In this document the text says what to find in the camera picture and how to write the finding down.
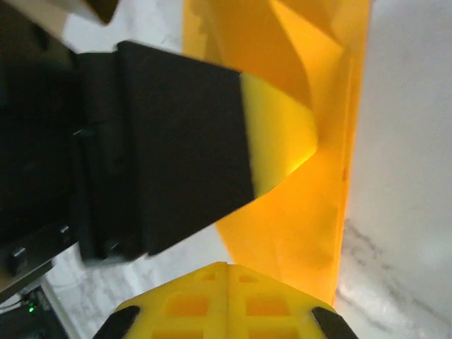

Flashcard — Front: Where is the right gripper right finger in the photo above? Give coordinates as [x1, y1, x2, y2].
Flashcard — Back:
[227, 263, 357, 339]

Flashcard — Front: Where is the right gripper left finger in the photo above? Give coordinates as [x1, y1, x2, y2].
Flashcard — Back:
[93, 261, 229, 339]

